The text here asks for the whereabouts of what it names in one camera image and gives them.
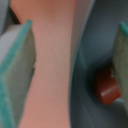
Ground gripper grey right finger with green pad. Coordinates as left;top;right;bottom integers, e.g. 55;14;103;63
113;22;128;100

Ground gripper grey left finger with green pad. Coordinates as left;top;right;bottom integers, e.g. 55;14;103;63
0;20;36;128

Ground grey toy pot with handles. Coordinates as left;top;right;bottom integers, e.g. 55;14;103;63
69;0;128;128

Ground brown toy sausage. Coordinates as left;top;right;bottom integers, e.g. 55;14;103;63
94;65;121;105

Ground brown toy stove board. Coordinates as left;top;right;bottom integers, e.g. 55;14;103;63
10;0;76;128

